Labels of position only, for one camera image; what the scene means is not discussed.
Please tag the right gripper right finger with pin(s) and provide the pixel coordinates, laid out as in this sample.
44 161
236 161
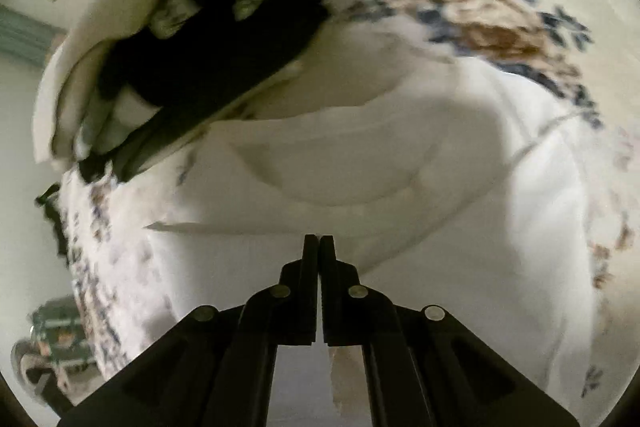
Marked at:
352 313

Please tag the white t-shirt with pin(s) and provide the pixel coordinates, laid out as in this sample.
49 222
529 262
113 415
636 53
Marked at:
441 178

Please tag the left green curtain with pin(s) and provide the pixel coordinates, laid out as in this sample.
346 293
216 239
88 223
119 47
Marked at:
29 40

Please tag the teal storage shelf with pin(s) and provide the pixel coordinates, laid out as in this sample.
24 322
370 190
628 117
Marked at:
59 333

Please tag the black clothes pile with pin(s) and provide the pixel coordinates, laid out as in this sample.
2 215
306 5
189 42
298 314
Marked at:
48 202

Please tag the black folded garment with stripes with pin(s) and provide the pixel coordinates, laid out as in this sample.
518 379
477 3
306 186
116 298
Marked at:
189 61

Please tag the floral bed sheet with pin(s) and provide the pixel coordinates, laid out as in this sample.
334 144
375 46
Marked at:
584 52

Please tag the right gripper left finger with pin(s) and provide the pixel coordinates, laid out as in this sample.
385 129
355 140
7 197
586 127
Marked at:
285 314

